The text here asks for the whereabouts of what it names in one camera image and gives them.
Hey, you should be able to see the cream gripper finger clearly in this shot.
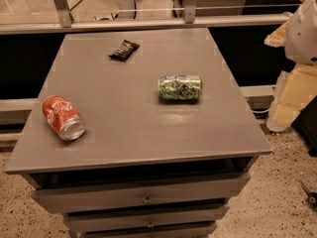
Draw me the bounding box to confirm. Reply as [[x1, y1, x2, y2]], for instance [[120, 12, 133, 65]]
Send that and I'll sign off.
[[266, 64, 317, 132], [264, 22, 288, 48]]

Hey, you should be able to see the green soda can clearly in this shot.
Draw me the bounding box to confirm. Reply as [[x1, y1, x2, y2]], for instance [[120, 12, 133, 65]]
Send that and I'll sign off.
[[158, 74, 202, 100]]

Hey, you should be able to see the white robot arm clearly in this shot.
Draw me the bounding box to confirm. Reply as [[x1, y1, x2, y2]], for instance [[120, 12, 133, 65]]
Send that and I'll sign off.
[[264, 0, 317, 132]]

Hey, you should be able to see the red cola can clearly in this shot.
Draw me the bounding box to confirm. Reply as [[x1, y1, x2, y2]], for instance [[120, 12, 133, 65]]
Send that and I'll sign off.
[[43, 95, 86, 141]]

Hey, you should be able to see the black caster wheel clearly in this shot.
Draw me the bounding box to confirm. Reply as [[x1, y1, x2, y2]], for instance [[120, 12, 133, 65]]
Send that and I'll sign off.
[[300, 181, 317, 207]]

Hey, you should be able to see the top grey drawer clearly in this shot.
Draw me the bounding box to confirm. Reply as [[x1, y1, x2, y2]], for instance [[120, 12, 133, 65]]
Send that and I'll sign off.
[[32, 173, 251, 213]]

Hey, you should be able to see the grey drawer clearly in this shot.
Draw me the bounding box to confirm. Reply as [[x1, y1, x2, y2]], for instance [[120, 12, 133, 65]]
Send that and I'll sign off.
[[63, 202, 229, 233], [84, 222, 217, 238], [32, 173, 251, 213]]

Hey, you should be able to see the black snack wrapper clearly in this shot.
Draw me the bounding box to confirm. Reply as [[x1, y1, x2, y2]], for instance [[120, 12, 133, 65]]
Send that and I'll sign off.
[[109, 40, 140, 62]]

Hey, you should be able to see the grey drawer cabinet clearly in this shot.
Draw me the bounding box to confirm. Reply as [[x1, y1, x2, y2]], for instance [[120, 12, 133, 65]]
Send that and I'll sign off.
[[4, 28, 273, 238]]

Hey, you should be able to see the bottom grey drawer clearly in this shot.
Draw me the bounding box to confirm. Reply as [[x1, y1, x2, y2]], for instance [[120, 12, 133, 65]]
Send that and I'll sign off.
[[84, 222, 217, 238]]

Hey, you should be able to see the middle grey drawer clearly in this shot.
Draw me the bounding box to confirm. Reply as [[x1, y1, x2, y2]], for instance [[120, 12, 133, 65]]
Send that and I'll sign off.
[[63, 202, 229, 233]]

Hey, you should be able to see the white cable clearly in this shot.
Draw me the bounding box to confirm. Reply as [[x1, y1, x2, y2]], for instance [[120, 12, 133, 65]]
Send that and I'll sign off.
[[251, 107, 271, 115]]

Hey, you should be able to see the metal railing frame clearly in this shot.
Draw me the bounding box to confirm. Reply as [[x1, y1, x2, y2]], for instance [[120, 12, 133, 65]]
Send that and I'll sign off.
[[0, 0, 304, 35]]

